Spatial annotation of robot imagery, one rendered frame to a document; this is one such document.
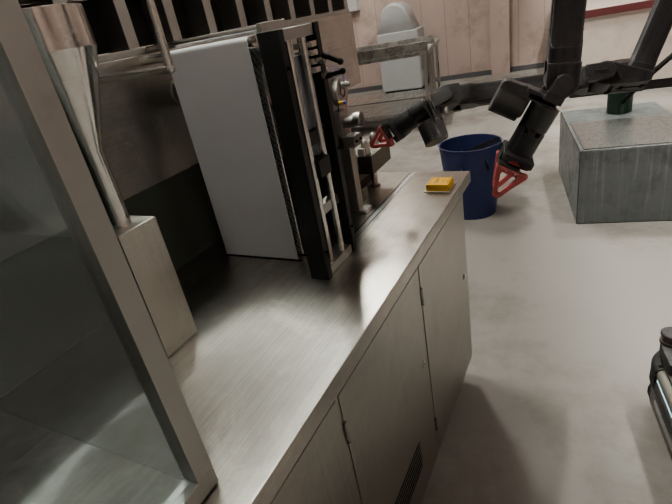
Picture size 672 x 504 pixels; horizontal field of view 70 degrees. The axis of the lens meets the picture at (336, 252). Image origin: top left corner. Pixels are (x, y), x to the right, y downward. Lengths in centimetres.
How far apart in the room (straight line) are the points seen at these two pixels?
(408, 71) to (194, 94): 768
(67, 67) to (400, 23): 808
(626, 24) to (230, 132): 605
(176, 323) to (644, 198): 291
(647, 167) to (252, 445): 293
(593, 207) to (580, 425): 170
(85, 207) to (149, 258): 45
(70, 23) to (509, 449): 173
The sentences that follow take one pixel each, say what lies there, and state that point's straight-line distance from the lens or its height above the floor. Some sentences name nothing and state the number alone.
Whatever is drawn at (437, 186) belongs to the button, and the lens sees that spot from 154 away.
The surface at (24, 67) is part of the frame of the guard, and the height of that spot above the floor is 145.
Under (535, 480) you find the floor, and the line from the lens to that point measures 184.
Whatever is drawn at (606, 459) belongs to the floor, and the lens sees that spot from 193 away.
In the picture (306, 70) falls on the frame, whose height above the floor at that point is 135.
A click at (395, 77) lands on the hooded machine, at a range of 886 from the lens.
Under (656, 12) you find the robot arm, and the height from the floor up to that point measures 132.
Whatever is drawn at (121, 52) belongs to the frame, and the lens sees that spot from 131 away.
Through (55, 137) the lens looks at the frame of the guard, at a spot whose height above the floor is 139.
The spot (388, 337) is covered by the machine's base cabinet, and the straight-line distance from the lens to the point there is 113.
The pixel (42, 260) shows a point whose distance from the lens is 52.
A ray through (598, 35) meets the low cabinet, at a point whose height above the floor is 69.
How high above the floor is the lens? 145
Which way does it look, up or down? 26 degrees down
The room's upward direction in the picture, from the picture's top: 11 degrees counter-clockwise
